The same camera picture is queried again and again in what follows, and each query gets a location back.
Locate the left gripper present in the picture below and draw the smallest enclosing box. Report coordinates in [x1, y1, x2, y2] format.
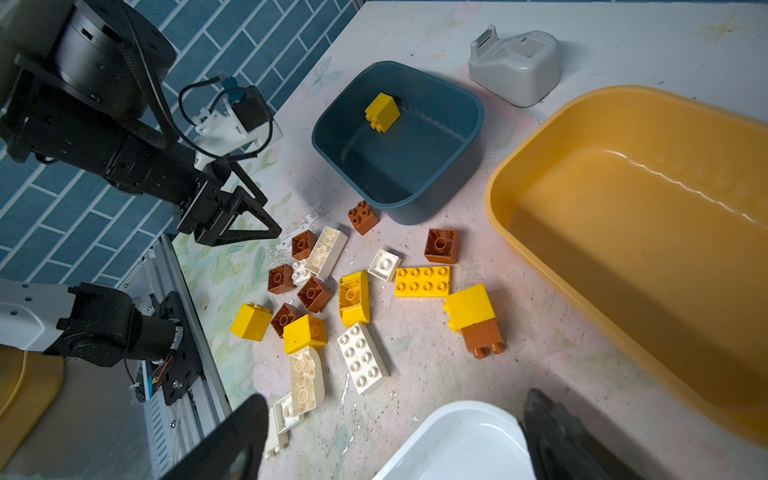
[175, 160, 282, 246]

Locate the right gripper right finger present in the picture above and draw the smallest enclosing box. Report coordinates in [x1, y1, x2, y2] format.
[522, 389, 640, 479]

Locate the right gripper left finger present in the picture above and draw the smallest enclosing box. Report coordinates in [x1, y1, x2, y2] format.
[163, 394, 270, 479]

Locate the yellow lego brick front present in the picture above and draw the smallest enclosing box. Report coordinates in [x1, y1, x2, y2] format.
[230, 302, 272, 342]

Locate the cream 2x4 lego brick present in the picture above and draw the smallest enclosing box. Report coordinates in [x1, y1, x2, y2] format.
[291, 227, 348, 286]

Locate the brown 2x2 lego brick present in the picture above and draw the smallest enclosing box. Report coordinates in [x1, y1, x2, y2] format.
[347, 200, 379, 235]

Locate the small white 2x2 lego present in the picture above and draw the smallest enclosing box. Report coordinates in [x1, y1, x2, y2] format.
[367, 249, 402, 282]

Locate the yellow square lego brick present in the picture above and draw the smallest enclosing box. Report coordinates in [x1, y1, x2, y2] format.
[365, 93, 400, 133]

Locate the brown upturned lego brick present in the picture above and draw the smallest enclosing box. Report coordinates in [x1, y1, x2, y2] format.
[424, 228, 459, 265]

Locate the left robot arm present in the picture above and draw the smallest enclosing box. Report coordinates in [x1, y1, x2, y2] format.
[1, 1, 281, 367]

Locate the cream lego brick front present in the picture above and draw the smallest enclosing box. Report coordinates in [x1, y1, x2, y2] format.
[262, 393, 304, 460]

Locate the cream curved lego brick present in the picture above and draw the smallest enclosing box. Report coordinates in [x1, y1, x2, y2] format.
[289, 346, 325, 416]

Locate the white plastic bin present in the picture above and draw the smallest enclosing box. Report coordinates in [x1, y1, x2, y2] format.
[374, 401, 535, 479]

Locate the yellow lego brick centre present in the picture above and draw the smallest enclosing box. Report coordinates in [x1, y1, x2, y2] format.
[283, 314, 327, 355]

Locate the white 2x4 lego brick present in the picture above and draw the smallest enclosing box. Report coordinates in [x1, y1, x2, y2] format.
[337, 323, 389, 395]

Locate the yellow curved lego brick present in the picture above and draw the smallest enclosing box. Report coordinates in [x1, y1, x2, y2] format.
[339, 270, 371, 328]

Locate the yellow brown stacked lego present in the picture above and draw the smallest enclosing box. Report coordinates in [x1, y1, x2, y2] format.
[443, 284, 506, 359]

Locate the dark teal plastic bin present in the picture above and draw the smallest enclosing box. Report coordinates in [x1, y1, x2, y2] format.
[312, 61, 485, 225]

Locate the yellow 2x4 lego brick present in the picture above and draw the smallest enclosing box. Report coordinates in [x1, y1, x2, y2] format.
[394, 266, 451, 298]

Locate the yellow plastic bin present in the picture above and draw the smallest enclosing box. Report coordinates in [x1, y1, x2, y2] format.
[485, 86, 767, 445]

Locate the grey tape dispenser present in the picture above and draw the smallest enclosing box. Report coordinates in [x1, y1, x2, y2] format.
[468, 25, 561, 108]

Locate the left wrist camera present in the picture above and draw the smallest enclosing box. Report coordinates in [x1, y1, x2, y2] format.
[178, 75, 283, 170]

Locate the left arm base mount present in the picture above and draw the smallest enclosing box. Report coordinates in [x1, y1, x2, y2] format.
[128, 291, 203, 406]

